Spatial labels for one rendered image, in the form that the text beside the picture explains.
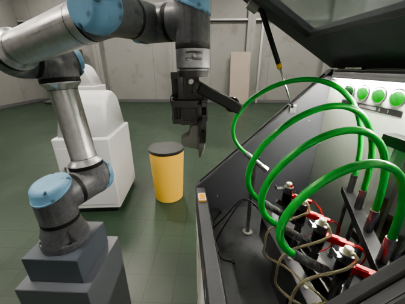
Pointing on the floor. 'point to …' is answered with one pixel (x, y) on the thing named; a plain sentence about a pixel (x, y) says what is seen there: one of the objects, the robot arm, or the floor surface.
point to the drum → (167, 170)
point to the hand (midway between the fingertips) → (202, 152)
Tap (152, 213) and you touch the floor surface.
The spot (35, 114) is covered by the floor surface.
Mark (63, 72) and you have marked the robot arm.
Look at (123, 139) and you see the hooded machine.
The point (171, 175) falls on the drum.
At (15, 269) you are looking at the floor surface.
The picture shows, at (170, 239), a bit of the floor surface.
